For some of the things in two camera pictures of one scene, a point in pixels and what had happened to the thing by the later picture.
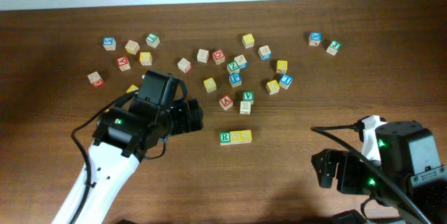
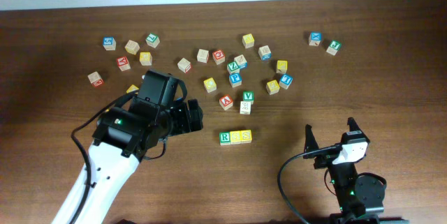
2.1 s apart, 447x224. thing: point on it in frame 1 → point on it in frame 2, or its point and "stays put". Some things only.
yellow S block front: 235,137 stays put
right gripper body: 352,174 → 324,161
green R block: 225,138 stays put
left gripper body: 180,121 stays put
